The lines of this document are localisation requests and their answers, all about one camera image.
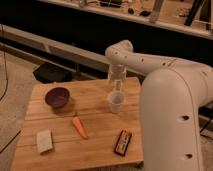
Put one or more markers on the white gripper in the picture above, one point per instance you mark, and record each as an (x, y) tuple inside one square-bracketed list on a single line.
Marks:
[(116, 72)]

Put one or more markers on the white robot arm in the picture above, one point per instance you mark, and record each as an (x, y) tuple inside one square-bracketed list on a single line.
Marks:
[(172, 92)]

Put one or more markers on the dark purple ceramic bowl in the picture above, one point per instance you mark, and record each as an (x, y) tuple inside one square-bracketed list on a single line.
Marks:
[(57, 97)]

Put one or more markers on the black and orange snack bar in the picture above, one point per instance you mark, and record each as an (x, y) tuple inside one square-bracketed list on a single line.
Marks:
[(122, 143)]

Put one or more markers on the orange carrot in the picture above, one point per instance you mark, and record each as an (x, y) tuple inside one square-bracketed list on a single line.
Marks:
[(79, 127)]

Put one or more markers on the wooden table board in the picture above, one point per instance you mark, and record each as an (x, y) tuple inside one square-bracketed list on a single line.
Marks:
[(70, 151)]

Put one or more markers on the black floor mat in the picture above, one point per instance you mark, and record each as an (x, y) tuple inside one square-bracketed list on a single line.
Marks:
[(49, 73)]

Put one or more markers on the white sponge block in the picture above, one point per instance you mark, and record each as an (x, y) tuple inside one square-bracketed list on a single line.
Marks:
[(44, 141)]

